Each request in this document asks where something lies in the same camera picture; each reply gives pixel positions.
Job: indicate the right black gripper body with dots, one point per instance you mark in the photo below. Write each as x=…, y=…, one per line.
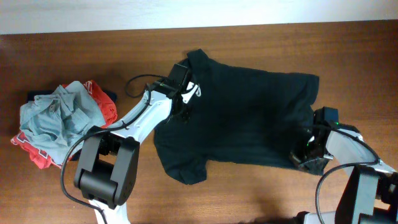
x=311, y=155

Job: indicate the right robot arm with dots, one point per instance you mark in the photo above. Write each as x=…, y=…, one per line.
x=370, y=195

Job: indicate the black Nike t-shirt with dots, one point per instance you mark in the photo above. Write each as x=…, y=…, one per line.
x=243, y=115

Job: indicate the grey crumpled t-shirt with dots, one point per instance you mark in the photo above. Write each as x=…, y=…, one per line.
x=59, y=119

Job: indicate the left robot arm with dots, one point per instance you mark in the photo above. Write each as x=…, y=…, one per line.
x=107, y=167

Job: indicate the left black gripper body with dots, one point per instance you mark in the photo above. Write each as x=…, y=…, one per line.
x=181, y=106

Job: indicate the red printed t-shirt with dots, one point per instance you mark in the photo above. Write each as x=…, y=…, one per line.
x=104, y=102

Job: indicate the navy blue folded garment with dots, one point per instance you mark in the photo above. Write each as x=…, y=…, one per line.
x=40, y=93

